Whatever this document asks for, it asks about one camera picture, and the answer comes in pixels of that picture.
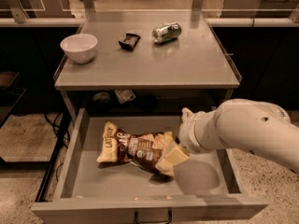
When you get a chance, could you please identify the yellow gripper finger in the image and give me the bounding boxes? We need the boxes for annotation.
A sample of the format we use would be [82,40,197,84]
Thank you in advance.
[155,142,190,174]
[182,107,193,122]

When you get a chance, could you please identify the brown chip bag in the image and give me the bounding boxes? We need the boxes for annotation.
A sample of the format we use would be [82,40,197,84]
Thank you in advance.
[96,121,175,176]

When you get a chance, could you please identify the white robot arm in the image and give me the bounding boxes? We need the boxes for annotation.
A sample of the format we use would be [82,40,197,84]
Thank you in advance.
[156,99,299,175]

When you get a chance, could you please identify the grey open drawer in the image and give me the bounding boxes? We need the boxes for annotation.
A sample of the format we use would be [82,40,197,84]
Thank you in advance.
[32,109,268,224]

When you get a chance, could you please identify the white label packet under counter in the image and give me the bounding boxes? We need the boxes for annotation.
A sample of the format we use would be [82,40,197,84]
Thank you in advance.
[115,90,135,104]

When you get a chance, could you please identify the grey counter cabinet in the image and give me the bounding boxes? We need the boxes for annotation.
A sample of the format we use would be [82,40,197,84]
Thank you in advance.
[55,10,240,118]

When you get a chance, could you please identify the dark round object under counter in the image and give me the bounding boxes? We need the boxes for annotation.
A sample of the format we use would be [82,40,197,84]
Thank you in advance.
[92,91,111,106]

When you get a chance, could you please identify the green soda can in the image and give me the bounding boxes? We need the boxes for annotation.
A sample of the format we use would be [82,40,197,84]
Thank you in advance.
[152,22,181,44]

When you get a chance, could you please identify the small black snack packet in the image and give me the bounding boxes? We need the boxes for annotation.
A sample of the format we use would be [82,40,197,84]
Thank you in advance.
[119,33,141,51]

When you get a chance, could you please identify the white bowl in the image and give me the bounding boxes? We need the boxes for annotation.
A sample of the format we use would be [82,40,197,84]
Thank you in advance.
[60,34,98,63]

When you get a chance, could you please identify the black drawer handle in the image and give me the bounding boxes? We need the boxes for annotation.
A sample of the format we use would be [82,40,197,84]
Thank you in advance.
[134,210,173,224]

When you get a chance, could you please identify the black cables on floor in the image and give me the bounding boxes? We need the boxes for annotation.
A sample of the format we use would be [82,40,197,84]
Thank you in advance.
[43,110,72,149]

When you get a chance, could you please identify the white rail behind counter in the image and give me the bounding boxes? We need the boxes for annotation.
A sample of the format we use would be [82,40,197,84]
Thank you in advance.
[0,18,85,28]

